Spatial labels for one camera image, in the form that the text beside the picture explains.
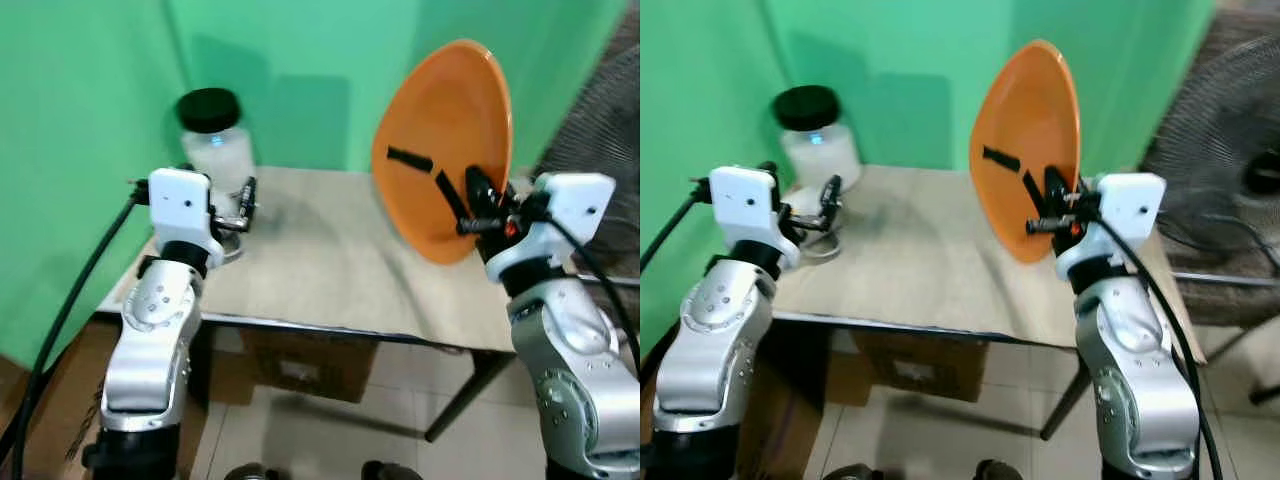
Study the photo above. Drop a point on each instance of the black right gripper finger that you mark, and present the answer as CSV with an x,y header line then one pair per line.
x,y
450,195
1036,195

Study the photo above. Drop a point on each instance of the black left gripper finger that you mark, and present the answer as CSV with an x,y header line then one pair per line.
x,y
248,195
832,198

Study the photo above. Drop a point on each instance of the orange plate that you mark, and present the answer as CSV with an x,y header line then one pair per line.
x,y
1040,110
450,110

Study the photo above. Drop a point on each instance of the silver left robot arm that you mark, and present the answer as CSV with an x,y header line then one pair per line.
x,y
150,340
705,340

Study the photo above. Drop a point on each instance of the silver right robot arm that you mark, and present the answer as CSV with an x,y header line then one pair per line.
x,y
575,370
1140,380

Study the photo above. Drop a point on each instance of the clear jar with black lid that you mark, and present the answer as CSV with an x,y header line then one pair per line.
x,y
815,140
215,140

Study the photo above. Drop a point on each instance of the black standing fan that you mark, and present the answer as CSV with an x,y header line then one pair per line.
x,y
600,150
1215,140

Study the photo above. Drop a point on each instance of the small cardboard box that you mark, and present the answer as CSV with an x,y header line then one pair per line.
x,y
310,365
925,365

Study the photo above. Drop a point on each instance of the black metal table leg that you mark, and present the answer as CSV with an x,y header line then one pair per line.
x,y
468,395
1068,402

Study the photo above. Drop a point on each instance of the large cardboard box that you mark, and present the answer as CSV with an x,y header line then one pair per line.
x,y
60,400
785,410

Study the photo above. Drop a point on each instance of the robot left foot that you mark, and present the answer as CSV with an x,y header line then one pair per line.
x,y
852,473
250,472

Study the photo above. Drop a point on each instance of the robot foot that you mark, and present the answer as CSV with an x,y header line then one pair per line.
x,y
392,471
997,471
852,473
250,472

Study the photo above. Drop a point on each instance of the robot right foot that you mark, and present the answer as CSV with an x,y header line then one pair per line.
x,y
392,471
997,471

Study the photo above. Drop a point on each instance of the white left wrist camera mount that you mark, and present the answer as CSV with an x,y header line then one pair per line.
x,y
745,205
180,205

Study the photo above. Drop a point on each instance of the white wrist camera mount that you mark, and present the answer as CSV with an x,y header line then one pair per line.
x,y
1130,205
180,205
745,205
580,200

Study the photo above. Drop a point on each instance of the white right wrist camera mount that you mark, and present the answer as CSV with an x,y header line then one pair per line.
x,y
1130,205
580,200

